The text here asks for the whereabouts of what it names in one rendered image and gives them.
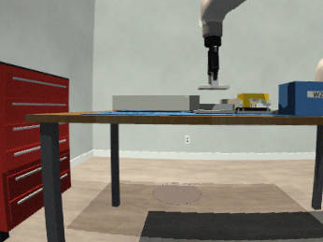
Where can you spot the blue open-top bin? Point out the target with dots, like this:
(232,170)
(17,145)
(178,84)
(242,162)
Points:
(301,98)

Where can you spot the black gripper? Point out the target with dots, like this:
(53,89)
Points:
(213,62)

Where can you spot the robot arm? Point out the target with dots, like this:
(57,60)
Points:
(213,13)

